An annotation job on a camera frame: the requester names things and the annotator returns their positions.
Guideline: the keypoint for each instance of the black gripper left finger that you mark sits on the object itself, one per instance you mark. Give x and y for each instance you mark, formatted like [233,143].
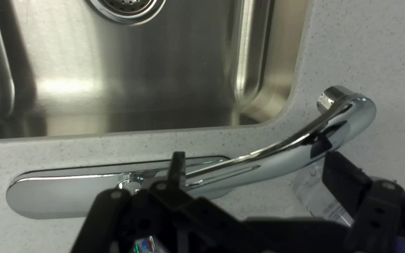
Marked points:
[160,216]

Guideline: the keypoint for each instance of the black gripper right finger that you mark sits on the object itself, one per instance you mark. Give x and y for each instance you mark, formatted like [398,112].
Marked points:
[377,206]

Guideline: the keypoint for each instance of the chrome sink faucet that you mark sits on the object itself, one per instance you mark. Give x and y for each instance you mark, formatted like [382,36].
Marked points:
[70,191]

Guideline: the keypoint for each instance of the stainless steel sink basin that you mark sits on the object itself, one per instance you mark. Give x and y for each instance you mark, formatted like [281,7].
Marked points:
[64,70]

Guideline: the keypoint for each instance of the metal sink drain strainer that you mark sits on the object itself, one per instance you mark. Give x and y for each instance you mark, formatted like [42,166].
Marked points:
[126,11]

